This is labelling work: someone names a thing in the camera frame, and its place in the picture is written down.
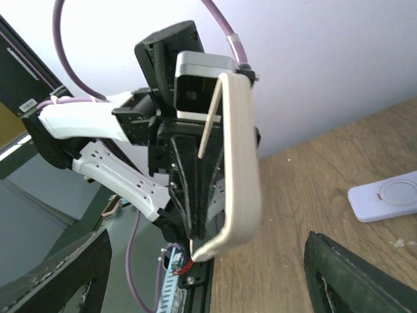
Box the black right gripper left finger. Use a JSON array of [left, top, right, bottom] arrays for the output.
[[1, 229, 112, 312]]

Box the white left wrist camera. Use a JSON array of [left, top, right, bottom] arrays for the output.
[[174, 51, 236, 121]]

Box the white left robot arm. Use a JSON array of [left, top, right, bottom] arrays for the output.
[[23, 20, 236, 240]]

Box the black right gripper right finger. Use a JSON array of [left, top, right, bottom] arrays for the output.
[[304, 231, 416, 312]]

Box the black frame rail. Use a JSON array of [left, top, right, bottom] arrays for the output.
[[177, 258, 214, 313]]

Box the light blue slotted strip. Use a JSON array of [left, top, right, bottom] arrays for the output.
[[156, 243, 186, 313]]

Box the cream phone case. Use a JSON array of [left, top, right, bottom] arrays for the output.
[[190, 73, 262, 263]]

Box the lavender phone case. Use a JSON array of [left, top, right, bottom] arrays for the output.
[[347, 171, 416, 223]]

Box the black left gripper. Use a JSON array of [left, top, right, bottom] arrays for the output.
[[149, 117, 224, 238]]

